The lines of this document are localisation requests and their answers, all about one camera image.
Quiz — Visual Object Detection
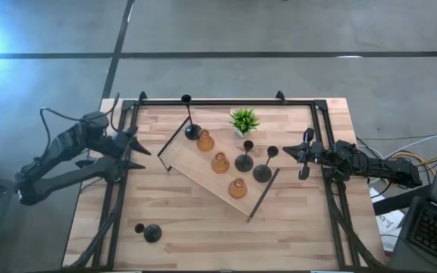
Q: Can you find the white paper sheet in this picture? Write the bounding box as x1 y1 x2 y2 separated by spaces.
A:
368 187 405 256

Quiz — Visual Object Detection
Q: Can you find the black desk beam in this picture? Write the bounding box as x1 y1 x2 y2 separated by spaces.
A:
372 184 432 217

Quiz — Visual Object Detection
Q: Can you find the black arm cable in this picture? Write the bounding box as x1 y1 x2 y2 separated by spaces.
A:
39 93 121 152

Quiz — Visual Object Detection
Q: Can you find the tall black metal candlestick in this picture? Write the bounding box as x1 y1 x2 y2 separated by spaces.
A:
180 94 203 141

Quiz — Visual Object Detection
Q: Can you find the black aluminium table frame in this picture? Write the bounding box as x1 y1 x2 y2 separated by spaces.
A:
61 89 388 271

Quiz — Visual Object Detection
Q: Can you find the amber ribbed glass candle holder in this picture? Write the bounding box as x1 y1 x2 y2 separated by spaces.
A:
210 151 231 174
228 177 248 200
196 128 215 152

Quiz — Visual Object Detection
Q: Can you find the white cable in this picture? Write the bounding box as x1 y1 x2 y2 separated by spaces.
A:
383 131 437 160

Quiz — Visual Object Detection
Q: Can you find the medium black metal candlestick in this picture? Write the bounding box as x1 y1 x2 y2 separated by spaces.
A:
252 145 280 184
234 140 255 174

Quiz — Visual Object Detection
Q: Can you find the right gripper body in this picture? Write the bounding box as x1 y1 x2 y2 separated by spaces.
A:
297 127 324 181

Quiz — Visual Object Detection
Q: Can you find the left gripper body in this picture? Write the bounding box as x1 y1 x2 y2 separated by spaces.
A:
104 127 138 183

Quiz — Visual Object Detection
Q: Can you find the green plant in white pot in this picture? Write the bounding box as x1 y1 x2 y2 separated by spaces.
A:
229 108 260 138

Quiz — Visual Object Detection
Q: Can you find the wooden shelf with black legs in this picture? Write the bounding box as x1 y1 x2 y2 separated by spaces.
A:
156 115 281 224

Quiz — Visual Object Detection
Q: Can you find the grey laptop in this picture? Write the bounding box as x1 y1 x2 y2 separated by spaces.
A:
387 109 437 271

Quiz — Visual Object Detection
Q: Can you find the yellow cable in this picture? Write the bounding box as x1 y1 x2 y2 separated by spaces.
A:
388 151 437 170

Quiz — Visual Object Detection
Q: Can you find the thin black cable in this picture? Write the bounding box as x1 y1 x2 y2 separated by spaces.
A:
357 134 437 143

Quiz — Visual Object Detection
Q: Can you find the short black metal candlestick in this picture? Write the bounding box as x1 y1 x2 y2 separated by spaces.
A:
134 222 163 243

